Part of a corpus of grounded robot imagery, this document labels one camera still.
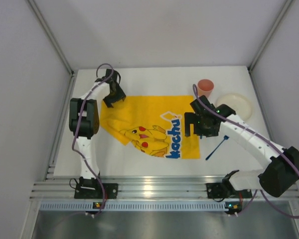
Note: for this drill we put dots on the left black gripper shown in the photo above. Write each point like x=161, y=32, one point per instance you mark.
x=115, y=96

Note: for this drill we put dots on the aluminium mounting rail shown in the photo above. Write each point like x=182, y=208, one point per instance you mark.
x=132, y=188

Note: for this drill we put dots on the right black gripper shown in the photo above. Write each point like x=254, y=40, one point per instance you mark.
x=188, y=124

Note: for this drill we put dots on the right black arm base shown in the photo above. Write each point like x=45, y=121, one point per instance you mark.
x=219, y=192

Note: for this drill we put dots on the blue metallic fork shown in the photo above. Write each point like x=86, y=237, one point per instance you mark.
x=223, y=140

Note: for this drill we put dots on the yellow Pikachu cloth placemat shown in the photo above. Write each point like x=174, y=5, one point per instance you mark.
x=153, y=125

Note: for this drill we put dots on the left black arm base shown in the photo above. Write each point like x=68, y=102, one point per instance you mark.
x=91, y=189

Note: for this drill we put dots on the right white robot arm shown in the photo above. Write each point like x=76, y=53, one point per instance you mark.
x=278, y=164

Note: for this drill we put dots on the white slotted cable duct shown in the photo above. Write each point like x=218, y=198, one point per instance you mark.
x=135, y=206

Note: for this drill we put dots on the cream round plate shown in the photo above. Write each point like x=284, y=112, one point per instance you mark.
x=239, y=103

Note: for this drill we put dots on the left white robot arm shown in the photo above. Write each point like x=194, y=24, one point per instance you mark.
x=84, y=122

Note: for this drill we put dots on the orange plastic cup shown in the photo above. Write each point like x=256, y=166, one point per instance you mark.
x=205, y=87

